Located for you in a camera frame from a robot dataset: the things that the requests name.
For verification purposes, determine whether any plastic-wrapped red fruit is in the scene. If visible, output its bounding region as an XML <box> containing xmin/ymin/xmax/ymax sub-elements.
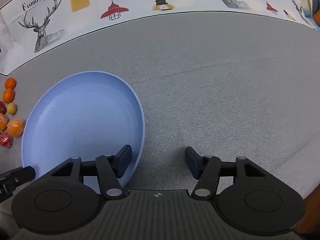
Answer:
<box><xmin>0</xmin><ymin>132</ymin><xmax>13</xmax><ymax>148</ymax></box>

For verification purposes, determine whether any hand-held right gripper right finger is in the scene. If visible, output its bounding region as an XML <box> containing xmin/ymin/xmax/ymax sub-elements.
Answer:
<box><xmin>185</xmin><ymin>146</ymin><xmax>268</xmax><ymax>200</ymax></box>

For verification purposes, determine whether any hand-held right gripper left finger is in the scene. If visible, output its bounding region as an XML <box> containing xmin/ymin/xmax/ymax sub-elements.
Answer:
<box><xmin>51</xmin><ymin>144</ymin><xmax>133</xmax><ymax>200</ymax></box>

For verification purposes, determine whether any light blue plate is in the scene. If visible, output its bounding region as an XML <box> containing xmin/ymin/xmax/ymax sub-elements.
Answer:
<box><xmin>21</xmin><ymin>71</ymin><xmax>145</xmax><ymax>189</ymax></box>

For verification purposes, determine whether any grey fabric cover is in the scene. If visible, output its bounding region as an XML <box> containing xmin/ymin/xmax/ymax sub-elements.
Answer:
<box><xmin>0</xmin><ymin>11</ymin><xmax>320</xmax><ymax>240</ymax></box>

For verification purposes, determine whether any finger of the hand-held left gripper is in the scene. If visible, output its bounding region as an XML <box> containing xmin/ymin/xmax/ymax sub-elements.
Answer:
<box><xmin>0</xmin><ymin>166</ymin><xmax>36</xmax><ymax>203</ymax></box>

